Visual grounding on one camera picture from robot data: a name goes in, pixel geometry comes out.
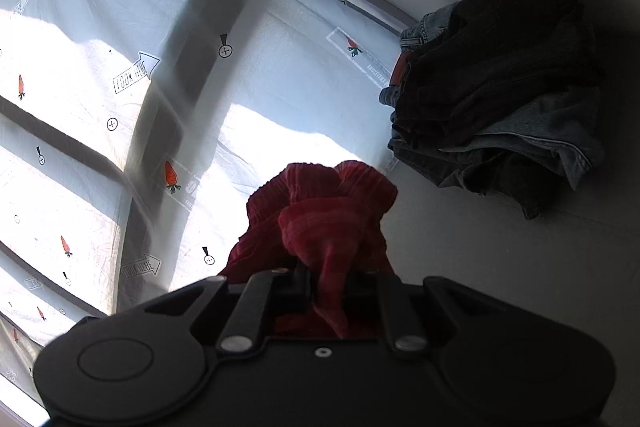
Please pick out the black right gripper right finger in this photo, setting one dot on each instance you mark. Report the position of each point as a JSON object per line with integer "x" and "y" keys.
{"x": 409, "y": 317}

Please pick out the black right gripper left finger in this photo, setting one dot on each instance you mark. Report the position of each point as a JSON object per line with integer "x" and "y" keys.
{"x": 230, "y": 318}

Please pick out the red checkered cloth garment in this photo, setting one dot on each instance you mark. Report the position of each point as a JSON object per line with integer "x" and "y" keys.
{"x": 322, "y": 222}

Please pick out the folded dark clothes stack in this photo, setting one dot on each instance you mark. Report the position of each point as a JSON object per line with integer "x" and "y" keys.
{"x": 516, "y": 97}

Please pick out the white carrot print curtain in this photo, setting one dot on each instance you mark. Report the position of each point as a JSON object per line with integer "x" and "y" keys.
{"x": 134, "y": 131}

